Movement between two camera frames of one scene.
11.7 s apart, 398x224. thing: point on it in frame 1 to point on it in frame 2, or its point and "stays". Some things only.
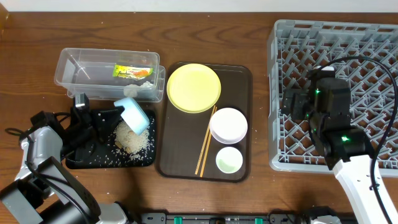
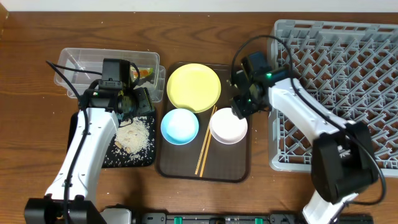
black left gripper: x=96 y=121 to x=144 y=101
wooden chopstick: x=205 y=142 stays
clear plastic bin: x=103 y=73 stays
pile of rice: x=132 y=143 stays
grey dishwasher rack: x=295 y=47 stays
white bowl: x=228 y=126 stays
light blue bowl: x=134 y=115 to x=180 y=126
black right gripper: x=300 y=99 to x=240 y=109
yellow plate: x=194 y=88 stays
